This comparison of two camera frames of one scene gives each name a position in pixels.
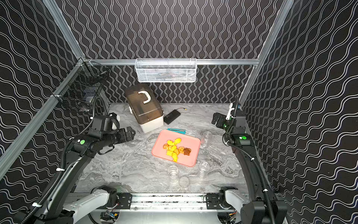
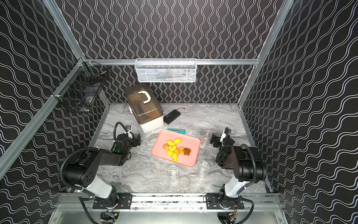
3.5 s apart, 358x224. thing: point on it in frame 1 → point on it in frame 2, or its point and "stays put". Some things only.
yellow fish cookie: (175, 157) stays put
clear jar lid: (183, 181) stays put
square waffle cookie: (169, 152) stays put
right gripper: (217, 116) → (217, 141)
